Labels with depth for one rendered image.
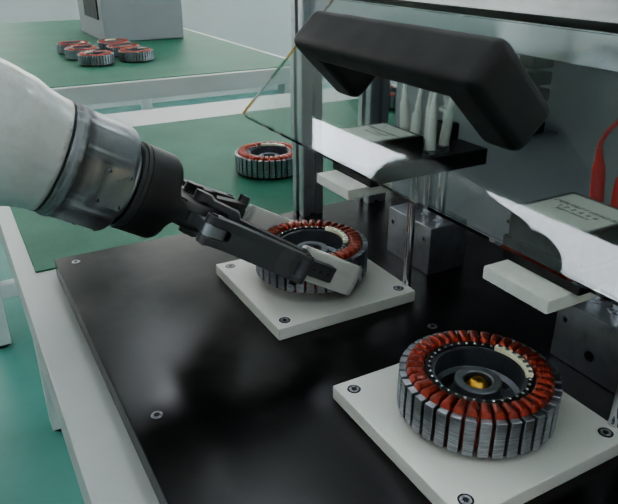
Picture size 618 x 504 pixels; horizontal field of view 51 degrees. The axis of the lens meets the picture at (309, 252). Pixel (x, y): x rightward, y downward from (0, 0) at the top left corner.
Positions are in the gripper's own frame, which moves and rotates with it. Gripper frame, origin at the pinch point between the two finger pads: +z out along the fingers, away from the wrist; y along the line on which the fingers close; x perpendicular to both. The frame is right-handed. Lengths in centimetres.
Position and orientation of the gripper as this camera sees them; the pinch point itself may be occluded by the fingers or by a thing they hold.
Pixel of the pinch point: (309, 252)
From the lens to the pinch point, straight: 65.4
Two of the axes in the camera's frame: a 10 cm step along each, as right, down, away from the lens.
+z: 7.6, 2.8, 5.9
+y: 4.8, 3.7, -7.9
